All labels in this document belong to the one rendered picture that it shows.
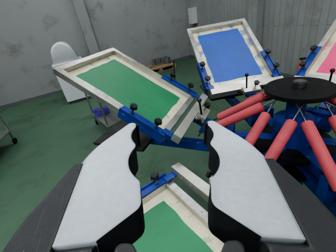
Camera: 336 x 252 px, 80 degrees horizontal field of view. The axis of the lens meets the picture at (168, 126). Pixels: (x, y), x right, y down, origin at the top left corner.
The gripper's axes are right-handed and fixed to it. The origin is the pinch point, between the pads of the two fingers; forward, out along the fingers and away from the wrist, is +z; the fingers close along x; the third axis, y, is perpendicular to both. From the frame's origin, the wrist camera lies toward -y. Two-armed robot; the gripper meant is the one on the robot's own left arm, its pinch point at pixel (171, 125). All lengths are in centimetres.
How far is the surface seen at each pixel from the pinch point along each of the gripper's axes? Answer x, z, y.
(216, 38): 48, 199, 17
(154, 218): -7, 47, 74
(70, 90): -255, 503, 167
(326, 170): 62, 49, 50
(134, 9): -100, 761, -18
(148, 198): -11, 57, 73
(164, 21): -2, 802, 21
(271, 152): 45, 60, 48
